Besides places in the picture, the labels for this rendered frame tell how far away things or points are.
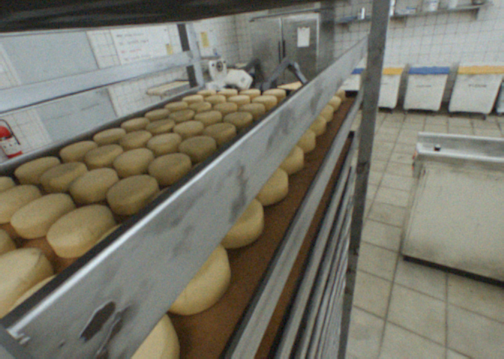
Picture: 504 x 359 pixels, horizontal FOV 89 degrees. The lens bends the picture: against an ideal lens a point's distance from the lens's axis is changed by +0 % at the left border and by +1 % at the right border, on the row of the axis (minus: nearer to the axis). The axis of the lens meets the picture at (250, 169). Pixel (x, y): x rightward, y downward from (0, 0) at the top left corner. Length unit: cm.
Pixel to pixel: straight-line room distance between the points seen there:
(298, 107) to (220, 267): 11
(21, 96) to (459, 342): 211
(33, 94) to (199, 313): 41
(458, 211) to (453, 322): 65
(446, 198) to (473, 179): 18
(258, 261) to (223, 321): 5
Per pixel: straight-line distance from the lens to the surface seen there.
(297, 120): 16
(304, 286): 27
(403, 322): 202
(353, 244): 81
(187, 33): 75
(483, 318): 223
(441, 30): 574
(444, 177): 187
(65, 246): 26
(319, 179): 25
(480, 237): 213
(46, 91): 51
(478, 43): 579
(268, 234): 22
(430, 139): 209
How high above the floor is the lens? 164
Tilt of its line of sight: 29 degrees down
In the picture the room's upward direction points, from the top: 7 degrees counter-clockwise
